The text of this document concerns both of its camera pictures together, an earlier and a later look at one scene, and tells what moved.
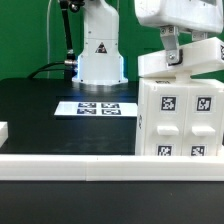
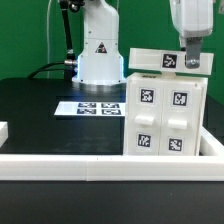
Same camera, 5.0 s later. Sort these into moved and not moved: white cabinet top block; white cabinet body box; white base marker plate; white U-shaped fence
Moved: white cabinet body box; white cabinet top block
Not moved: white base marker plate; white U-shaped fence
